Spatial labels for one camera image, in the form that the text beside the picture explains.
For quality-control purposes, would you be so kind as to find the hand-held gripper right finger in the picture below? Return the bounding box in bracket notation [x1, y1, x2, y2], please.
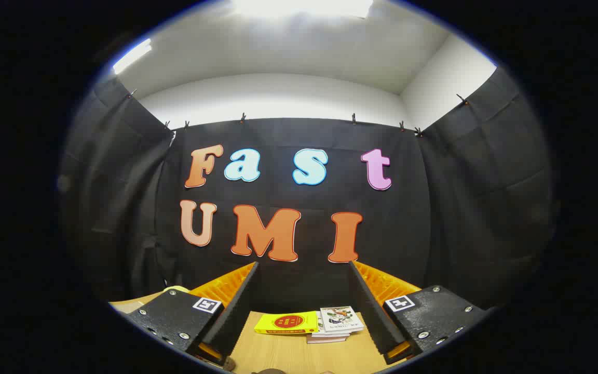
[348, 261, 489, 365]

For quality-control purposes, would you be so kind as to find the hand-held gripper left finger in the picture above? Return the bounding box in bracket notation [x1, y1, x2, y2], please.
[120, 261, 260, 367]

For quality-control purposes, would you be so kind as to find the yellow book with red circle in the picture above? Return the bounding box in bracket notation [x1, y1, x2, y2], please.
[254, 311, 320, 335]

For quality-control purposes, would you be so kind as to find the black backdrop cloth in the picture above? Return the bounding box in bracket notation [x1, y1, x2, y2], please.
[58, 68, 556, 313]

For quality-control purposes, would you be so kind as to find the row of small cloth clips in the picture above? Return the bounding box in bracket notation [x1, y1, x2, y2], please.
[128, 88, 471, 138]

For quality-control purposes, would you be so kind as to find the ceiling light panel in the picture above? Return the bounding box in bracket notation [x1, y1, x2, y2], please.
[112, 38, 153, 75]
[232, 0, 375, 19]

